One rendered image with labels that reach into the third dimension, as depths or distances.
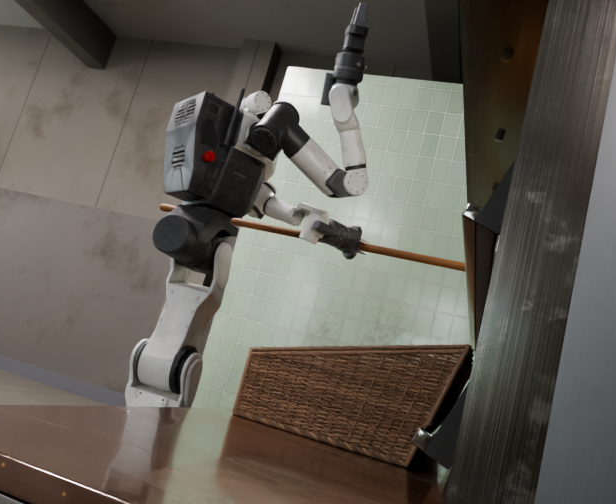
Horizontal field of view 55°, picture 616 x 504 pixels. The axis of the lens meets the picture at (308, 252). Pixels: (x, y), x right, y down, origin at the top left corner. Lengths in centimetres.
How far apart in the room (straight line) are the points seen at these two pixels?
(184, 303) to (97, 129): 441
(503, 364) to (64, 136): 587
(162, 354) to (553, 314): 132
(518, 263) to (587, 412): 15
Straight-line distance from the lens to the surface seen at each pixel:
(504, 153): 162
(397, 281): 347
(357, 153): 179
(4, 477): 62
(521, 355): 60
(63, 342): 561
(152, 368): 177
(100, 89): 629
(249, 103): 195
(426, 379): 128
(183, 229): 165
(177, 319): 179
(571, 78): 70
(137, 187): 561
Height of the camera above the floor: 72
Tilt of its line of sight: 11 degrees up
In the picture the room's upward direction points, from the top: 15 degrees clockwise
